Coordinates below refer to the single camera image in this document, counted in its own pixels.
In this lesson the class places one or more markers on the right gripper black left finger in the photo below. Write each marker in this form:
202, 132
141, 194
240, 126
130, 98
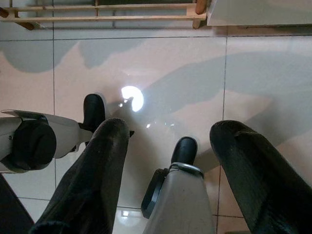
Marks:
97, 170

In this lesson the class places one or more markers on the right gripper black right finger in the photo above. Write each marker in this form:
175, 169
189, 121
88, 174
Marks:
263, 185

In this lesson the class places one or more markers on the grey robot left leg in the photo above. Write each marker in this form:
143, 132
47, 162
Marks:
64, 132

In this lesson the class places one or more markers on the grey robot leg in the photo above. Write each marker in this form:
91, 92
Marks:
185, 197
64, 132

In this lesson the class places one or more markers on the black robot left foot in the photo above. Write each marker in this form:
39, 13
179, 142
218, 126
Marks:
93, 109

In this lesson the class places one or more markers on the black robot foot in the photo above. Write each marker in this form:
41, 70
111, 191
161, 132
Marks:
185, 148
93, 109

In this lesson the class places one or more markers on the grey robot right leg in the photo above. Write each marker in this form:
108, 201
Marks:
185, 197

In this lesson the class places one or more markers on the black robot right foot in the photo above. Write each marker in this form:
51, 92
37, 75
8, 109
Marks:
185, 148

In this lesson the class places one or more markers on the light wooden rack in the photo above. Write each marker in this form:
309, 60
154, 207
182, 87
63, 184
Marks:
122, 17

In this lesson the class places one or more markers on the white cabinet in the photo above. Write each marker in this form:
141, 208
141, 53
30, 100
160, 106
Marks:
256, 12

